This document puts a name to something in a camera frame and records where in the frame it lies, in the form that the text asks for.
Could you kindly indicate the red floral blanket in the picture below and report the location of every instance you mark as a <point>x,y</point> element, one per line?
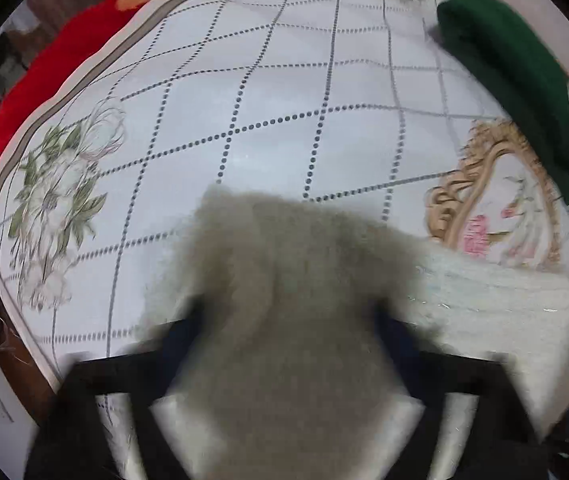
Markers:
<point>39,85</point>

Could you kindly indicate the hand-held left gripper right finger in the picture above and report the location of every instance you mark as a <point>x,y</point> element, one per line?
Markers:
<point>397,345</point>

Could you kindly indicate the white fuzzy jacket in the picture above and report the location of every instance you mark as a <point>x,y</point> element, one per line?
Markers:
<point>284,310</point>

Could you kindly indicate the white checked floral cloth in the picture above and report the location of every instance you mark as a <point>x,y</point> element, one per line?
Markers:
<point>264,110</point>

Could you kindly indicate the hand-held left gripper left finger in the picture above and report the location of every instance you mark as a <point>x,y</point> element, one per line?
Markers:
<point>179,345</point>

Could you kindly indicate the green sweater with white stripes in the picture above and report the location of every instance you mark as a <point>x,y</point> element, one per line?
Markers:
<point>504,60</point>

